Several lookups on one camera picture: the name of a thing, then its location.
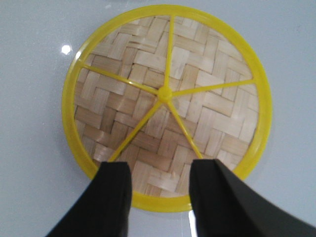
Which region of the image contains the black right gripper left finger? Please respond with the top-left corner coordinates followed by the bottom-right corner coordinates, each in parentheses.
top-left (48, 162), bottom-right (132, 237)

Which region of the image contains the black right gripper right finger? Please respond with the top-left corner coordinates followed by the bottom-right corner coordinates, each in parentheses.
top-left (189, 159), bottom-right (316, 237)

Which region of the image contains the woven bamboo steamer lid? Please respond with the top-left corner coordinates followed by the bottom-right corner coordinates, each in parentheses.
top-left (62, 4), bottom-right (272, 212)

